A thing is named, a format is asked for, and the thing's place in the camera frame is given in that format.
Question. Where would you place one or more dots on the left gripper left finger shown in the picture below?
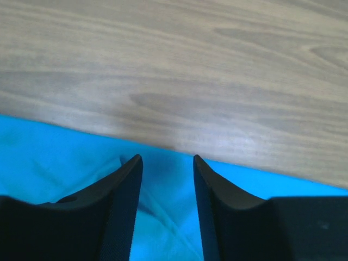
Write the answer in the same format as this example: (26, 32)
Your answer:
(95, 223)

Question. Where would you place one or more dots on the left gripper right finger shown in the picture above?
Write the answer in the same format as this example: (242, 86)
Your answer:
(237, 225)

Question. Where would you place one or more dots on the teal t shirt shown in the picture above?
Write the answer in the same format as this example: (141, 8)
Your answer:
(43, 164)

